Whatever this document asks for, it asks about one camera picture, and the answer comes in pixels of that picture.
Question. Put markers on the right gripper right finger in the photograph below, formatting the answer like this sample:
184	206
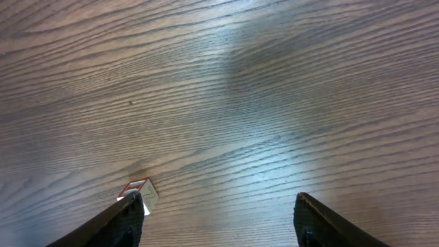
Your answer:
316	225

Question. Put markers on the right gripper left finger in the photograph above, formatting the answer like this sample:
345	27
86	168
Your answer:
120	225

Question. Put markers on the wood block red bone face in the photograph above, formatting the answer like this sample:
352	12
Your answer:
146	189

